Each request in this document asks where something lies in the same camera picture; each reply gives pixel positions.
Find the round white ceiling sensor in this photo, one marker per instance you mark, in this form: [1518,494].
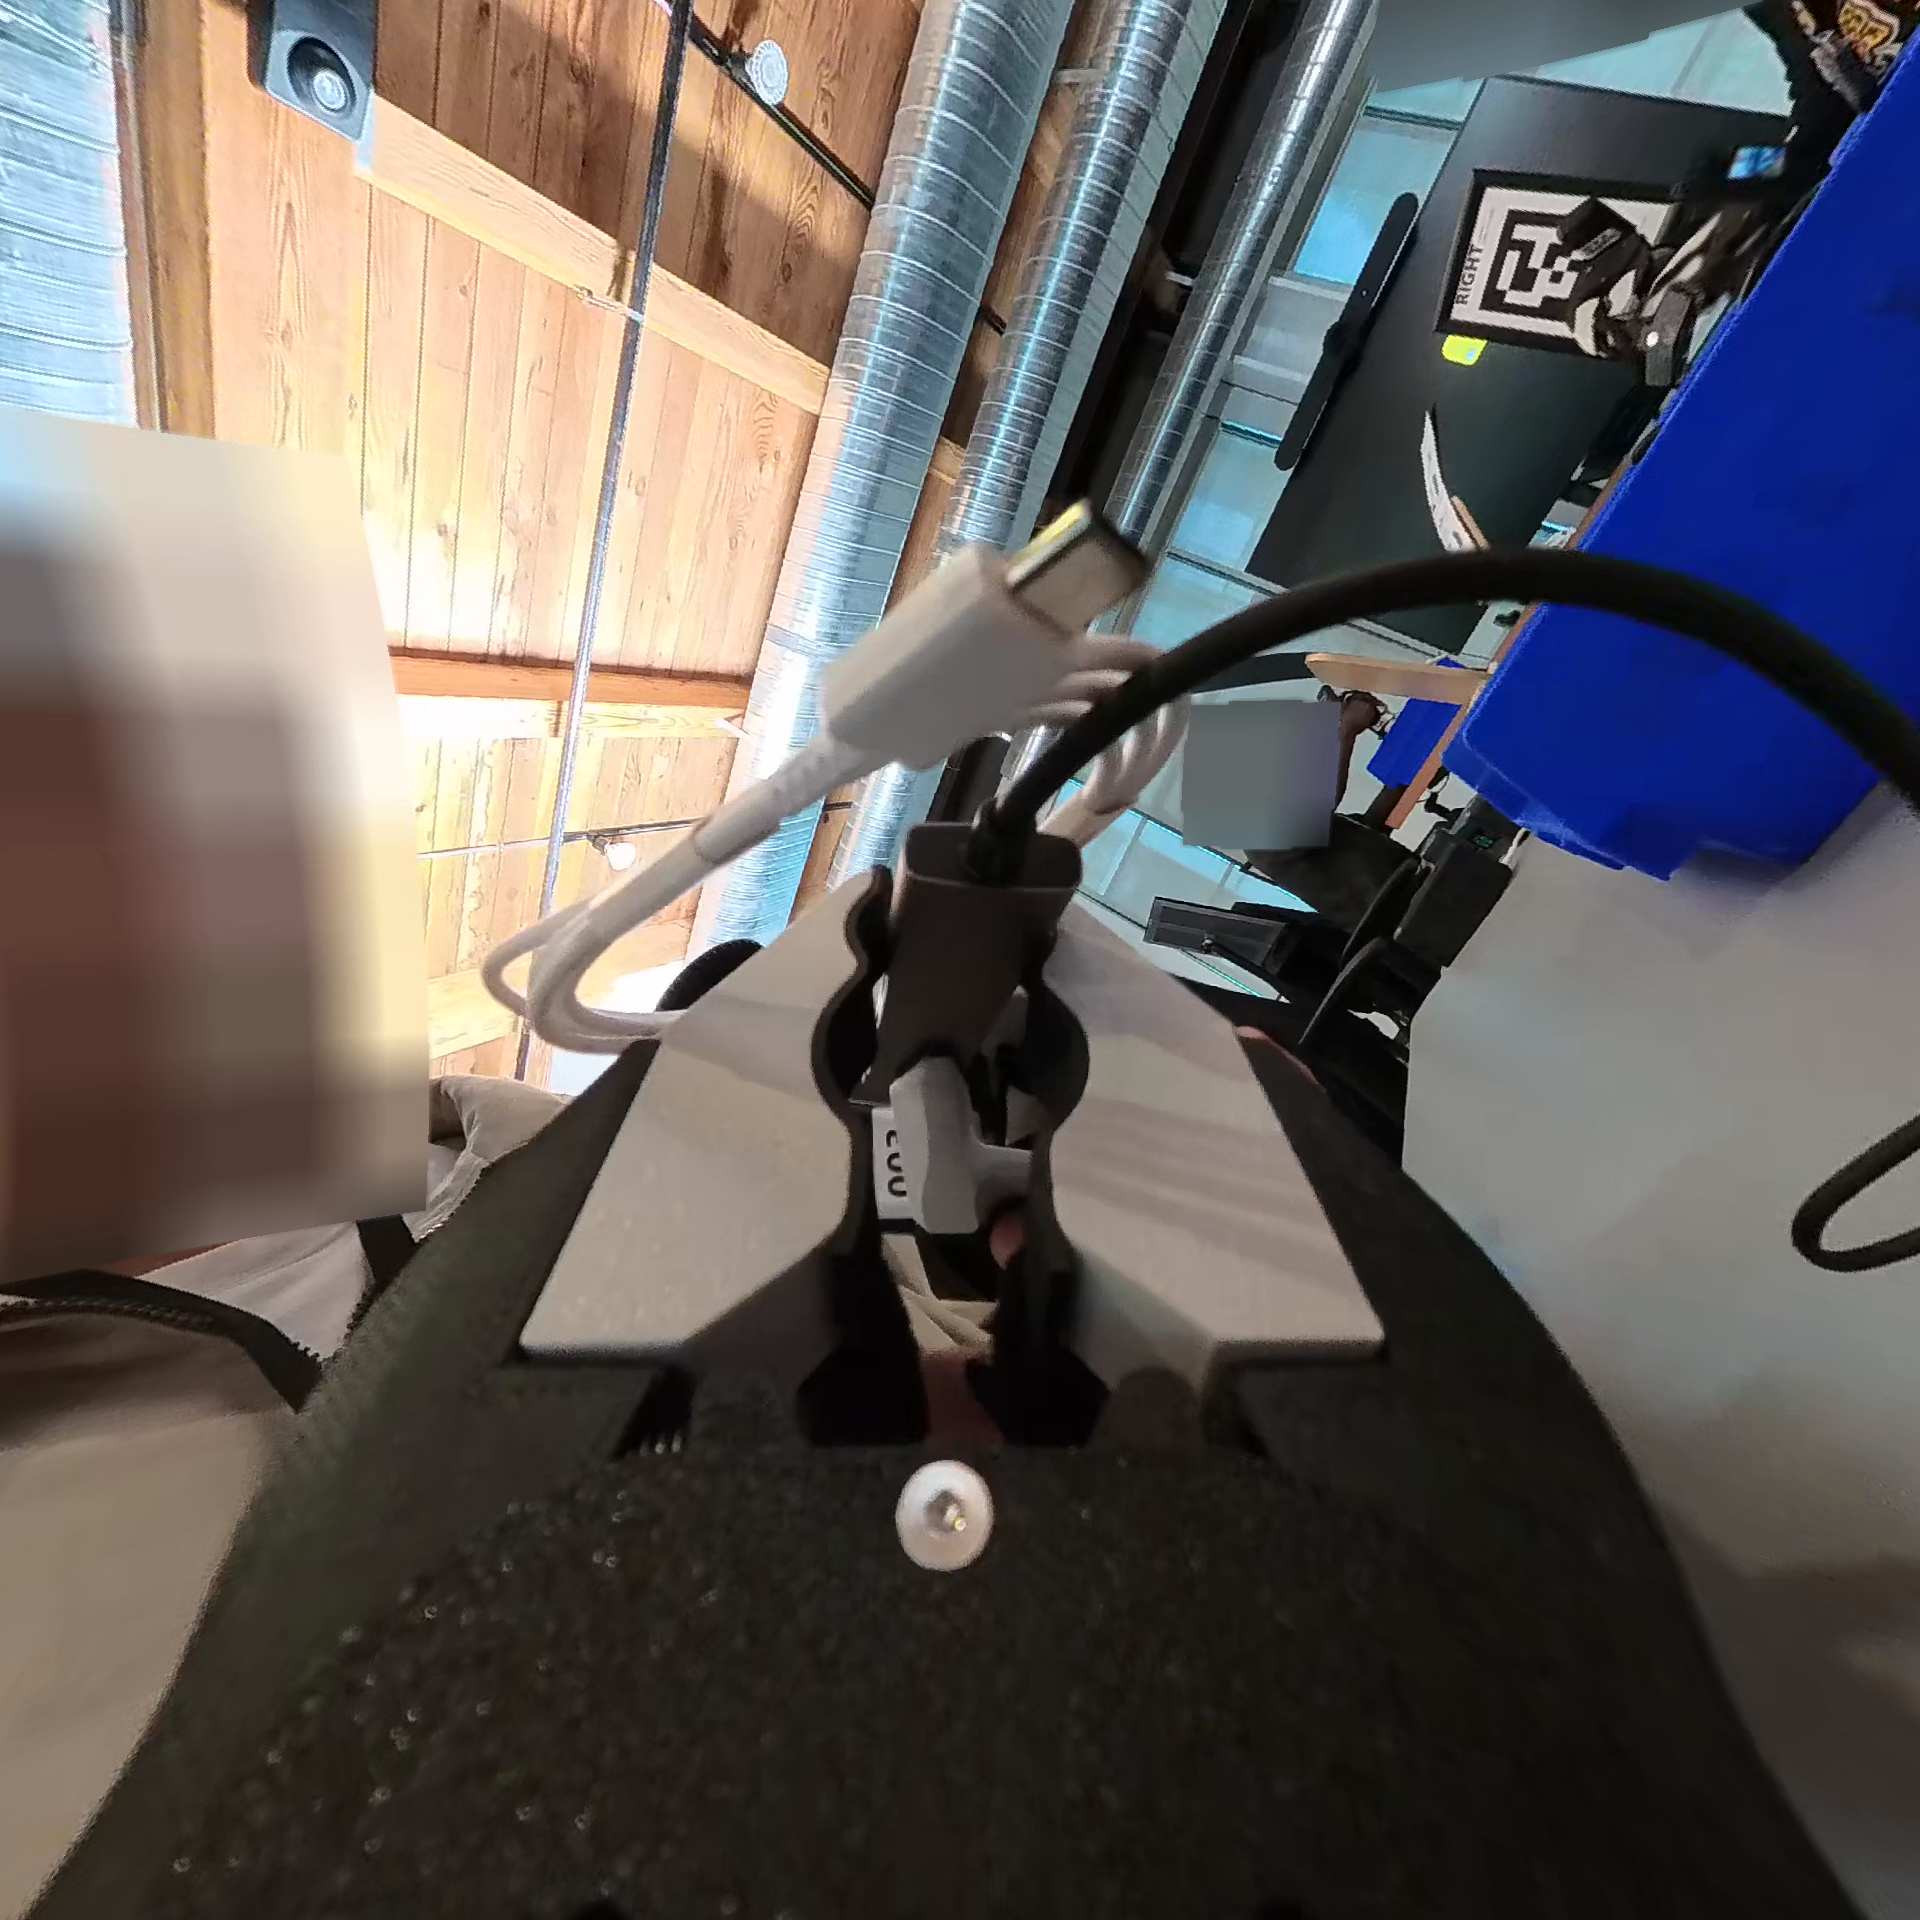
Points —
[769,69]

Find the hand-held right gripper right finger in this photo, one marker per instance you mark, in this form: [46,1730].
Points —
[1201,1171]

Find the metal conduit pipe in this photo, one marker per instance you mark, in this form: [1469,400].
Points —
[630,301]

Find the person's pale shirt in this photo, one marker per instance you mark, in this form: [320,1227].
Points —
[91,1425]

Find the silver ventilation duct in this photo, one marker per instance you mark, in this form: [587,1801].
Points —
[1081,271]
[901,301]
[1260,225]

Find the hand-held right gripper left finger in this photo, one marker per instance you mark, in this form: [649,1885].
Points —
[705,1184]

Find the black panel with printed tag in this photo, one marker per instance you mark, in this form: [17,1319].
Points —
[1500,450]

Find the white labelled plug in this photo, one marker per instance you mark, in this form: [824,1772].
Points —
[944,1154]

